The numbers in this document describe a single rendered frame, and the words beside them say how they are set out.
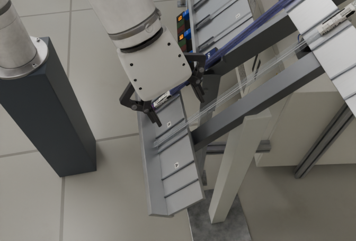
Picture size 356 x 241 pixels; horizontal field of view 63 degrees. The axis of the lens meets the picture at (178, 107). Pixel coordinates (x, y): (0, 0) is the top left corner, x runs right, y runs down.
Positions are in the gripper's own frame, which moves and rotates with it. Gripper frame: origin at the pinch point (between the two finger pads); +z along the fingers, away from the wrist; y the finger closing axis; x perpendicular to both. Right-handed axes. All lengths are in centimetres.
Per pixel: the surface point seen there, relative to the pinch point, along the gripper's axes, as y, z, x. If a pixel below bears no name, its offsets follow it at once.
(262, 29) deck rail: -29.1, 4.9, -18.9
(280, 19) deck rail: -33.0, 3.4, -16.4
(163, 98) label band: 1.6, 7.8, -17.9
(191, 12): -22, 4, -52
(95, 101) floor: 37, 45, -111
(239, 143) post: -9.4, 21.8, -4.8
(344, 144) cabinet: -57, 79, -28
